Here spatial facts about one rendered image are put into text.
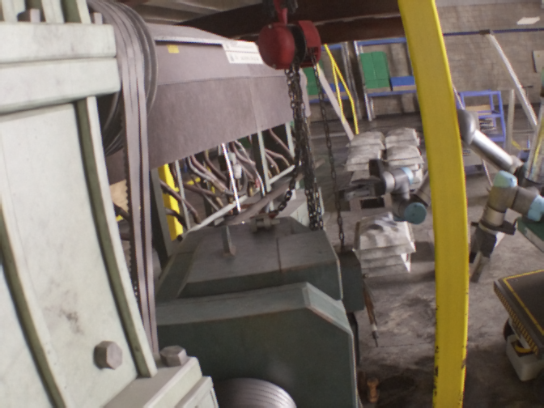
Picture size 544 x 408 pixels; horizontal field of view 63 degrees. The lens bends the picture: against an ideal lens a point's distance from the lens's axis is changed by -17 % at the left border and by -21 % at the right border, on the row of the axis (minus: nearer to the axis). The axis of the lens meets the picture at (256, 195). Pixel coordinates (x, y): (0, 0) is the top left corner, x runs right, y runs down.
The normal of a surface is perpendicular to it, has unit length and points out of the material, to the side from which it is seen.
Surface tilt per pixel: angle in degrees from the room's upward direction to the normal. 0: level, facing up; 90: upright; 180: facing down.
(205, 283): 90
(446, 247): 90
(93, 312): 90
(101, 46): 90
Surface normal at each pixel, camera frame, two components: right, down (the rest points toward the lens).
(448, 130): -0.34, 0.22
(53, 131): 0.93, -0.09
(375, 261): -0.29, -0.22
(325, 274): 0.00, 0.18
